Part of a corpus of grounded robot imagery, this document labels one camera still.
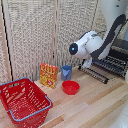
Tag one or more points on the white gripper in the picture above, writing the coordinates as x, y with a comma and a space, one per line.
87, 62

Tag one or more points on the black oven tray rack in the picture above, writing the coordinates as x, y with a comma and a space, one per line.
111, 65

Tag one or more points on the red plastic bowl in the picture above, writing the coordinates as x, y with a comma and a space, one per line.
70, 88

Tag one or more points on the white black Franka robot arm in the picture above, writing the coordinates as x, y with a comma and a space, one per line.
96, 45

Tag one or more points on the black oven door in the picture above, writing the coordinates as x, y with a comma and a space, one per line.
95, 74

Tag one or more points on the black toaster oven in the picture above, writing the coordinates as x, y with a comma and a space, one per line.
121, 45

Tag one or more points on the blue plastic cup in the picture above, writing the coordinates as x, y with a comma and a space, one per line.
66, 73

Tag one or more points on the yellow red cardboard box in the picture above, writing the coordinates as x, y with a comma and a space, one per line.
48, 76

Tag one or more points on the woven wicker folding screen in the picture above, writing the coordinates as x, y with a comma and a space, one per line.
26, 36

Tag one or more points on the red plastic shopping basket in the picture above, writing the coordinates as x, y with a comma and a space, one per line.
23, 101

